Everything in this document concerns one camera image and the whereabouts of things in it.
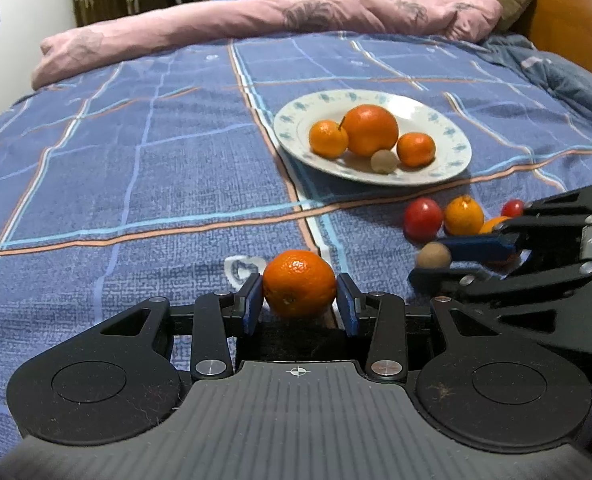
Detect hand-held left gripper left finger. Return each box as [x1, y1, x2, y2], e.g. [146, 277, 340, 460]
[66, 274, 264, 380]

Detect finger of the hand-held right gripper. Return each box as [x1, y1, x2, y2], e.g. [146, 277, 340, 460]
[408, 259, 592, 311]
[446, 180, 592, 262]

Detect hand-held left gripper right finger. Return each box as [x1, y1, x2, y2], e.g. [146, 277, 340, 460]
[337, 274, 527, 381]

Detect brown longan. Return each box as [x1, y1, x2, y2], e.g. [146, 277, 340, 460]
[416, 241, 452, 270]
[370, 149, 397, 175]

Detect small mandarin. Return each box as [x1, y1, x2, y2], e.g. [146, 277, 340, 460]
[262, 250, 337, 318]
[396, 132, 436, 168]
[443, 195, 485, 237]
[308, 119, 350, 159]
[478, 215, 519, 267]

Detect white floral-rim plate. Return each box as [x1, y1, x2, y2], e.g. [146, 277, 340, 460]
[273, 89, 473, 187]

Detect large orange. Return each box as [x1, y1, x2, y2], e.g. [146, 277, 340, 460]
[343, 104, 400, 157]

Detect blue plaid bed sheet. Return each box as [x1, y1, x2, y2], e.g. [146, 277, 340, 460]
[0, 30, 592, 461]

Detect crumpled grey-blue garment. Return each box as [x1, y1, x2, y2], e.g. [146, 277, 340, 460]
[481, 32, 569, 78]

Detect wooden headboard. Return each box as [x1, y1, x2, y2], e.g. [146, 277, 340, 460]
[448, 0, 592, 88]

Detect pink floral quilt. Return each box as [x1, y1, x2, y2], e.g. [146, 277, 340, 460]
[31, 0, 504, 91]

